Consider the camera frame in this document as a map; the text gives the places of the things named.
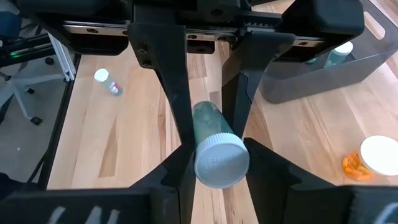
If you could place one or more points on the black device green light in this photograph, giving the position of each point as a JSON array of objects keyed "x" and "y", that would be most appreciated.
[{"x": 14, "y": 53}]

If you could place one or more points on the black aluminium table frame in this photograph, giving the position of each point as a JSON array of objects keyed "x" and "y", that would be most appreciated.
[{"x": 59, "y": 124}]

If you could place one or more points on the teal bottle large white cap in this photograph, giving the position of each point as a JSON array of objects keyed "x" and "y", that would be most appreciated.
[{"x": 220, "y": 161}]

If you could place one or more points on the silver aluminium extrusion bar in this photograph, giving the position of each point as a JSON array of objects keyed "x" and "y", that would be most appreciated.
[{"x": 63, "y": 59}]

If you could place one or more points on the small teal pill bottle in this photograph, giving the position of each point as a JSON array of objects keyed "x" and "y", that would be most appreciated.
[{"x": 342, "y": 49}]

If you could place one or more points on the blue office chair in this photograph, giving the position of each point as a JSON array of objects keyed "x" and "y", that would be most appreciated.
[{"x": 7, "y": 23}]

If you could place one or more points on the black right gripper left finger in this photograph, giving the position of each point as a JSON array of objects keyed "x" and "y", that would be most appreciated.
[{"x": 171, "y": 193}]

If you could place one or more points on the small white bottle cap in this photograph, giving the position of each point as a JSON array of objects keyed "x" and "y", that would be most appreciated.
[{"x": 107, "y": 81}]

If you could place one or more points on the smoky grey plastic bin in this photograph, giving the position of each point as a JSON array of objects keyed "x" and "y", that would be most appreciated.
[{"x": 357, "y": 74}]

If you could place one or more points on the orange translucent pill bottle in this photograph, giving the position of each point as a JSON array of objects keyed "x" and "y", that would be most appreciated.
[{"x": 377, "y": 155}]

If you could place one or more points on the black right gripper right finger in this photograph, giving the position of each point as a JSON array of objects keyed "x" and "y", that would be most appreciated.
[{"x": 280, "y": 193}]

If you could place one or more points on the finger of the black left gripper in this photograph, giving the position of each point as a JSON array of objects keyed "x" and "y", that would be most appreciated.
[
  {"x": 164, "y": 56},
  {"x": 245, "y": 68}
]

